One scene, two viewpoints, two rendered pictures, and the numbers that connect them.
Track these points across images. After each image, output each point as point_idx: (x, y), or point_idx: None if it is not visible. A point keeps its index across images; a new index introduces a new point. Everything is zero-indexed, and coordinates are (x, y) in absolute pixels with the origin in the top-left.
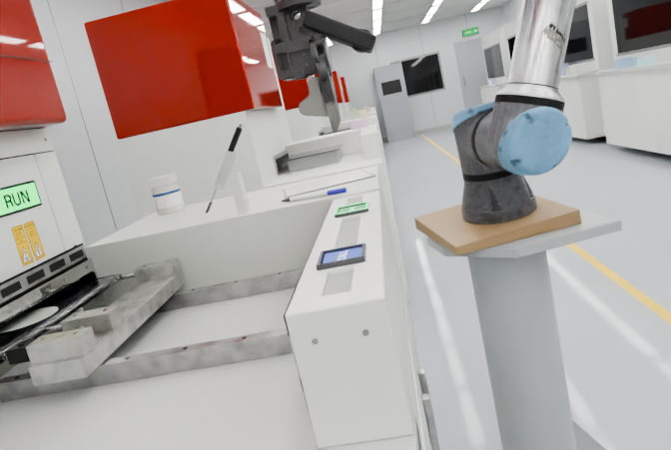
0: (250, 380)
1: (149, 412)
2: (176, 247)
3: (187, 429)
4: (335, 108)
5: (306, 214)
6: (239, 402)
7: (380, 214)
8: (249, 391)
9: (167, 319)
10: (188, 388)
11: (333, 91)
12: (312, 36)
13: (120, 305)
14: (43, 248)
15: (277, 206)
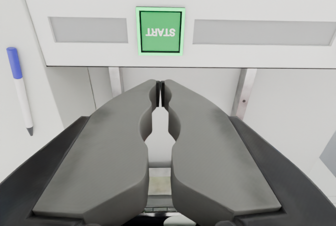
0: (270, 87)
1: (270, 128)
2: None
3: (299, 106)
4: (210, 100)
5: (62, 97)
6: (290, 87)
7: None
8: (282, 85)
9: (148, 159)
10: (257, 118)
11: (225, 139)
12: None
13: (168, 188)
14: None
15: (47, 137)
